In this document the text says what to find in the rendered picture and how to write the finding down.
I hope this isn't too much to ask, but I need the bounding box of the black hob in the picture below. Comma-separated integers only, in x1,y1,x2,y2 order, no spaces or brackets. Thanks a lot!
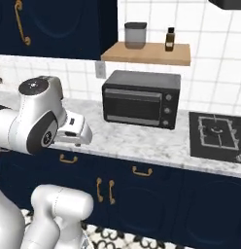
189,111,241,164

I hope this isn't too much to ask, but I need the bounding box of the grey jar with black lid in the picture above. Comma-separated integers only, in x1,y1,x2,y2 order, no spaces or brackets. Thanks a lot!
123,21,148,51

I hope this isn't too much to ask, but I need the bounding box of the black toaster oven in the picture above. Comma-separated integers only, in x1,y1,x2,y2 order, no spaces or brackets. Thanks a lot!
101,69,182,131

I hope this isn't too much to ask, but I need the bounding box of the black range hood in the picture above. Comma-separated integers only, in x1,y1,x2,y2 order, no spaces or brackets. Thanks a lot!
208,0,241,11

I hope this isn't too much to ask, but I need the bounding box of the gold drawer handle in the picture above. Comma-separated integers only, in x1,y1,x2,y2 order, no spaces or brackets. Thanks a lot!
131,165,154,178
58,153,79,165

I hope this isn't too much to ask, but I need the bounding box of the navy base cupboard door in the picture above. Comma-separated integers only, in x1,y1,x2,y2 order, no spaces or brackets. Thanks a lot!
0,161,108,228
105,174,183,241

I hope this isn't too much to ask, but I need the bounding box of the long gold cupboard handle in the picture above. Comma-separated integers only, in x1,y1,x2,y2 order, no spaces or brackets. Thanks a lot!
14,0,32,47

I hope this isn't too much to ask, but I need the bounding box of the wide navy base cupboard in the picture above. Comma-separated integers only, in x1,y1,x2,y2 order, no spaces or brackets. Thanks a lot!
172,170,241,249

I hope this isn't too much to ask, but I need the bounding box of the grey wall outlet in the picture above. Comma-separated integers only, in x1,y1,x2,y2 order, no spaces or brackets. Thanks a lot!
94,60,108,80

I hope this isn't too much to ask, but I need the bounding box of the gold cupboard door handle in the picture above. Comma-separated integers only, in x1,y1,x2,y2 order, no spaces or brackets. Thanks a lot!
108,179,117,206
95,176,104,203

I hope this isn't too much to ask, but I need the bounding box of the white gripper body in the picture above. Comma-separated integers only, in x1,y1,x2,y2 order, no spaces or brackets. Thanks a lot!
54,120,93,148

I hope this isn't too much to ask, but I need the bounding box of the wooden wall shelf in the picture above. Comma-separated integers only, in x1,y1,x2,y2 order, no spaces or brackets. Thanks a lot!
100,41,191,67

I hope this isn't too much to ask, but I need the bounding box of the toaster oven glass door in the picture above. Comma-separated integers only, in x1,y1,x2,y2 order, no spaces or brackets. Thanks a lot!
103,88,163,127

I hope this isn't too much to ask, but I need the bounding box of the navy wall cupboard door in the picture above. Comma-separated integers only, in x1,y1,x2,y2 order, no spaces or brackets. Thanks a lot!
0,0,119,61

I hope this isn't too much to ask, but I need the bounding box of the brown bottle with black cap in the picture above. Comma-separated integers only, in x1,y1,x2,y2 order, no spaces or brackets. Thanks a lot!
164,27,177,53

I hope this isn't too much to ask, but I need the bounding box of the navy drawer front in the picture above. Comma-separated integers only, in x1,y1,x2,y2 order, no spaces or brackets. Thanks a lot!
0,148,109,178
106,158,185,185

